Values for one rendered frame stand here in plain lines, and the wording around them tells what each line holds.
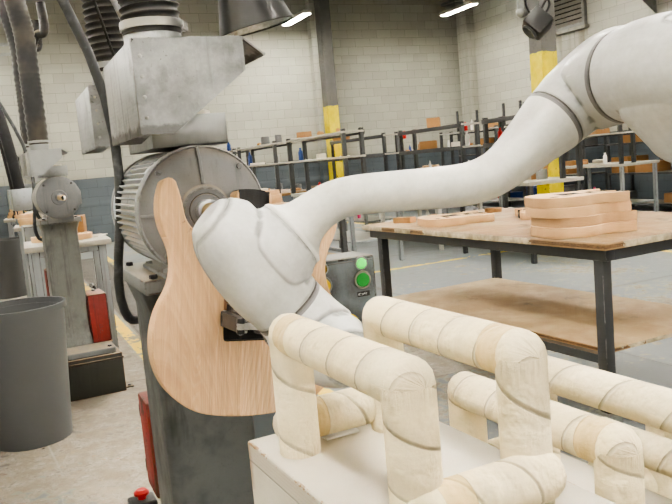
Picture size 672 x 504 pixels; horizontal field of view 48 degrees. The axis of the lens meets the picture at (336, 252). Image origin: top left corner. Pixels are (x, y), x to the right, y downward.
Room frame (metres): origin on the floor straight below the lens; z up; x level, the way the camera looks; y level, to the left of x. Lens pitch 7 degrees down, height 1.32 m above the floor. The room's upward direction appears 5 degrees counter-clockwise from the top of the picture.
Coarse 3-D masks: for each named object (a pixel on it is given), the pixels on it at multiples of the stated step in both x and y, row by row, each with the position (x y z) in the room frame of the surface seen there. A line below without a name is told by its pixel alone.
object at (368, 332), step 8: (368, 328) 0.59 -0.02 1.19; (368, 336) 0.59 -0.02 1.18; (376, 336) 0.58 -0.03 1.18; (384, 344) 0.58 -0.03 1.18; (392, 344) 0.58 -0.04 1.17; (400, 344) 0.59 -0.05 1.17; (376, 400) 0.59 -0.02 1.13; (376, 408) 0.59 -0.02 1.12; (376, 416) 0.59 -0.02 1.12; (376, 424) 0.59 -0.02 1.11
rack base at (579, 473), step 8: (568, 456) 0.69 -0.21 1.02; (568, 464) 0.67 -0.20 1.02; (576, 464) 0.67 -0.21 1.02; (584, 464) 0.67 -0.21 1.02; (568, 472) 0.65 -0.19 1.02; (576, 472) 0.65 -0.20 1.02; (584, 472) 0.65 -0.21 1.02; (592, 472) 0.65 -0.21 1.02; (568, 480) 0.64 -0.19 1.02; (576, 480) 0.64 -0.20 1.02; (584, 480) 0.64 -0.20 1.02; (592, 480) 0.63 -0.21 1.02; (584, 488) 0.62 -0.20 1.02; (592, 488) 0.62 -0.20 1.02; (648, 496) 0.60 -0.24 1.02; (656, 496) 0.59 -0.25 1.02
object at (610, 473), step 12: (600, 456) 0.47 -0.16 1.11; (636, 456) 0.47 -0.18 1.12; (600, 468) 0.47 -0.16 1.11; (612, 468) 0.47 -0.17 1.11; (624, 468) 0.47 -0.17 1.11; (636, 468) 0.47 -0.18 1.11; (600, 480) 0.48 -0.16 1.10; (612, 480) 0.47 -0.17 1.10; (624, 480) 0.47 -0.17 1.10; (636, 480) 0.47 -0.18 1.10; (600, 492) 0.48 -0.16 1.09; (612, 492) 0.47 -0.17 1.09; (624, 492) 0.47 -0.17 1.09; (636, 492) 0.47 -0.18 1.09
